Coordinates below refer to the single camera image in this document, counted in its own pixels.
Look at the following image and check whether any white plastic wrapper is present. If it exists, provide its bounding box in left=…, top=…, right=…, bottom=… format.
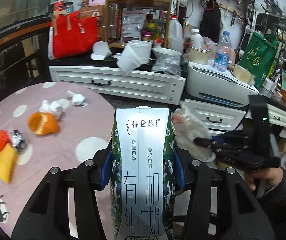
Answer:
left=39, top=99, right=69, bottom=119

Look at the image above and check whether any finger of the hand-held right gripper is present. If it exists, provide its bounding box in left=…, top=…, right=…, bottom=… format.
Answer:
left=194, top=138, right=233, bottom=159
left=210, top=131, right=251, bottom=144

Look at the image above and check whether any black and white wrapper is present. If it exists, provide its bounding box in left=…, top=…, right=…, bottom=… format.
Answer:
left=66, top=90, right=88, bottom=107

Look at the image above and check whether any kraft paper bowl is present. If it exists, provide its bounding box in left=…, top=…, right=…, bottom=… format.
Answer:
left=189, top=46, right=210, bottom=65

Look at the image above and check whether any white printed packet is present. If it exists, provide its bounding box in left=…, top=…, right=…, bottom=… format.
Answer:
left=121, top=10, right=146, bottom=43

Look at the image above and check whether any clear plastic bag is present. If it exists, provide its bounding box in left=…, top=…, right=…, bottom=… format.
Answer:
left=152, top=54, right=182, bottom=77

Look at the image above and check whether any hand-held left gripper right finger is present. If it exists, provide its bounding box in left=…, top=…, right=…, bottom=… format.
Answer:
left=174, top=146, right=275, bottom=240

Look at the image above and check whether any red can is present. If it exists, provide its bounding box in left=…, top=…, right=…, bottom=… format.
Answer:
left=52, top=0, right=65, bottom=13

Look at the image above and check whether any small foil candy wrapper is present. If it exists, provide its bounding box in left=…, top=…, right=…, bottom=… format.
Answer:
left=11, top=129, right=28, bottom=153

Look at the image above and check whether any white plastic jug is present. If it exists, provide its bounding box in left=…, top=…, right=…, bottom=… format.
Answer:
left=167, top=15, right=184, bottom=53

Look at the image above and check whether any yellow and orange knitted piece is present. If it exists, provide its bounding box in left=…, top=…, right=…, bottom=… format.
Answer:
left=0, top=130, right=18, bottom=183

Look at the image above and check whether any white printer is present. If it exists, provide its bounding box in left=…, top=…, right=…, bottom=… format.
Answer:
left=185, top=61, right=260, bottom=108

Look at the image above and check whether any wooden shelf rack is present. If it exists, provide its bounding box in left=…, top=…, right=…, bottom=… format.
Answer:
left=106, top=0, right=173, bottom=48

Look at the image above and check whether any white plastic bag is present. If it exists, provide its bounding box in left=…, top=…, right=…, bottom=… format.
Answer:
left=172, top=100, right=217, bottom=162

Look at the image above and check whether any green milk carton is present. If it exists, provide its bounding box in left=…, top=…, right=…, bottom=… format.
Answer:
left=109, top=106, right=177, bottom=240

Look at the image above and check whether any person's right forearm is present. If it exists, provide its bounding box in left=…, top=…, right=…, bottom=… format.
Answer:
left=255, top=172, right=286, bottom=230

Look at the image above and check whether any wooden bar counter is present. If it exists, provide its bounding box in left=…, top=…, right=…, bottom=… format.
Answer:
left=0, top=21, right=53, bottom=55

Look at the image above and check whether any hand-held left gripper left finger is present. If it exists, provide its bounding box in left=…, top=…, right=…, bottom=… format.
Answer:
left=11, top=148, right=113, bottom=240

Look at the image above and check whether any small white bottle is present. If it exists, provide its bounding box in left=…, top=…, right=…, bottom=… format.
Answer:
left=190, top=28, right=204, bottom=49

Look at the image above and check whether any green tote bag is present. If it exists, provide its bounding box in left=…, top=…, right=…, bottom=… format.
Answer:
left=238, top=31, right=278, bottom=88

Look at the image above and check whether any white dresser drawer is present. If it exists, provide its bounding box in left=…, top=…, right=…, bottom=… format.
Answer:
left=48, top=65, right=186, bottom=105

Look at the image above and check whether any beige round container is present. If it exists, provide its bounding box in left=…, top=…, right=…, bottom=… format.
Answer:
left=233, top=64, right=255, bottom=84

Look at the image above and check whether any orange plastic cup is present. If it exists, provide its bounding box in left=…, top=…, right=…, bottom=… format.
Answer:
left=28, top=112, right=59, bottom=136

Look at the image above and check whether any person's right hand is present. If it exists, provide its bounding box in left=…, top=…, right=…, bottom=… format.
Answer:
left=244, top=167, right=283, bottom=192

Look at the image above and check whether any clear water bottle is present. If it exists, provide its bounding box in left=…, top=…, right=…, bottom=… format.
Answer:
left=213, top=30, right=232, bottom=72

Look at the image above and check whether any pink polka-dot tablecloth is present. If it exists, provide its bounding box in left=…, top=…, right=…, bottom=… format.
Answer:
left=0, top=81, right=118, bottom=238

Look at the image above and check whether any white bowl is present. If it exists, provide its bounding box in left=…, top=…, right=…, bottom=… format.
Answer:
left=152, top=48, right=183, bottom=60

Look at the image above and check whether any red tote bag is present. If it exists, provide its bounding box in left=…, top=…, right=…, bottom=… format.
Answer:
left=48, top=10, right=99, bottom=60

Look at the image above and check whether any dark wall shelf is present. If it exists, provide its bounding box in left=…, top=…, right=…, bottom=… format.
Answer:
left=254, top=12, right=286, bottom=45

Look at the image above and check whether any white three-drawer cabinet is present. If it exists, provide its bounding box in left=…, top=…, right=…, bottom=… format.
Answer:
left=184, top=99, right=247, bottom=137

